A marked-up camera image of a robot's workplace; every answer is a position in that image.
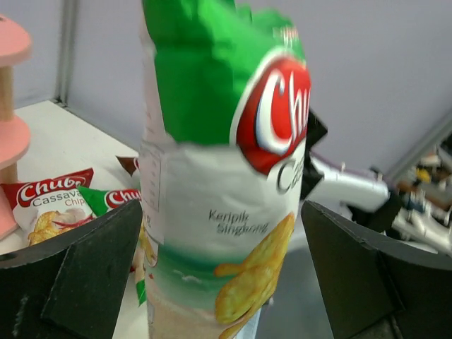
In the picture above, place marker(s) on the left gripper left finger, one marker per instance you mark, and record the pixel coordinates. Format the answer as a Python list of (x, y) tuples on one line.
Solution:
[(72, 285)]

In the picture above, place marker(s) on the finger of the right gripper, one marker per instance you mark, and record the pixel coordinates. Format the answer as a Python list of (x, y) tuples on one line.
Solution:
[(316, 130)]

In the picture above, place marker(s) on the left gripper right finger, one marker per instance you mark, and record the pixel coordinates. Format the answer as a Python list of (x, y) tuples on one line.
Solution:
[(374, 286)]

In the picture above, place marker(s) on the green Chuba chips bag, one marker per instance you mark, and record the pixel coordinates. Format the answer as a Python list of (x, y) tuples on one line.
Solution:
[(101, 202), (227, 93)]

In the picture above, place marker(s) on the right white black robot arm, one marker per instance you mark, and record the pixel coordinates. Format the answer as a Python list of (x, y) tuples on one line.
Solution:
[(413, 204)]

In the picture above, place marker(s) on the red Chuba chips bag right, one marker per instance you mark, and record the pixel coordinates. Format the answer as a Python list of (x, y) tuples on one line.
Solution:
[(50, 207)]

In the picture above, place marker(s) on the brown Chuba chips bag right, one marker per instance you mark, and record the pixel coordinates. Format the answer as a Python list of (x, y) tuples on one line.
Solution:
[(129, 164)]

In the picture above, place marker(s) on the pink three-tier wooden shelf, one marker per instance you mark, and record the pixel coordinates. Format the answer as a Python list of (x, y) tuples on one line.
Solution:
[(16, 47)]

